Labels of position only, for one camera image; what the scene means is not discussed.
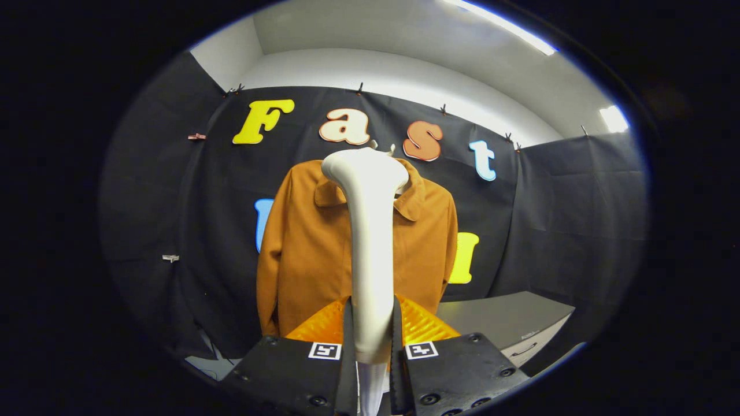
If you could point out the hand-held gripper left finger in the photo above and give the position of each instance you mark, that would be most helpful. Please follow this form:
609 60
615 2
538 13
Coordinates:
347 381

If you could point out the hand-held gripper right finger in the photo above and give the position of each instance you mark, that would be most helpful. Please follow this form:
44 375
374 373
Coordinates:
400 381

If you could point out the orange button-up shirt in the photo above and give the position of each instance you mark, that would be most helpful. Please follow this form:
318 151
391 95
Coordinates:
306 248

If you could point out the white garment steamer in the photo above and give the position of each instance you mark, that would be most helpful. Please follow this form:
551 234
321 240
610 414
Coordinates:
370 242

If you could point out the grey top white cabinet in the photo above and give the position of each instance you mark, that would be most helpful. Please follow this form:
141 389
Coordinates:
503 315

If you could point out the white clip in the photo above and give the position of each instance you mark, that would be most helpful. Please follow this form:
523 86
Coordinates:
170 257

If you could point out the black backdrop cloth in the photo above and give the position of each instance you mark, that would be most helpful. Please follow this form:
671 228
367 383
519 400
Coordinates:
566 231

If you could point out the white mannequin torso stand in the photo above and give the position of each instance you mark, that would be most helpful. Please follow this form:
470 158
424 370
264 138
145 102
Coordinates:
392 150

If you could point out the small ceiling light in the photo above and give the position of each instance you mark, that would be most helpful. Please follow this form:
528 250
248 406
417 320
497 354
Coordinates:
614 119

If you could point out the long ceiling light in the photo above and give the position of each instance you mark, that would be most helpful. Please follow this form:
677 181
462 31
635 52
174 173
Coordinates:
509 26

